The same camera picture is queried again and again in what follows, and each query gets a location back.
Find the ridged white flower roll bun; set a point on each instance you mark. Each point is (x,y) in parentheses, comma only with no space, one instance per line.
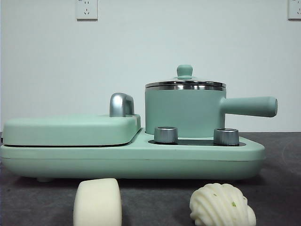
(218,207)

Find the glass pot lid green knob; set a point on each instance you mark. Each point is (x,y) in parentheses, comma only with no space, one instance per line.
(184,70)

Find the white wall socket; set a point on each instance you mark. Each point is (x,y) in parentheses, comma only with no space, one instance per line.
(86,10)
(295,10)

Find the green griddle lid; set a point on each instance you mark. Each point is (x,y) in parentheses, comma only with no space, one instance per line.
(70,129)

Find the green breakfast machine base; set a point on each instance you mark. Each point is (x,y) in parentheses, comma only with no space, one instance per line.
(141,162)

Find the smooth white steamed bun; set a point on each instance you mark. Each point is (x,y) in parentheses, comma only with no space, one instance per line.
(97,202)

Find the silver control knob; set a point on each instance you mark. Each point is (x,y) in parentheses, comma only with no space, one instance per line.
(226,136)
(165,135)

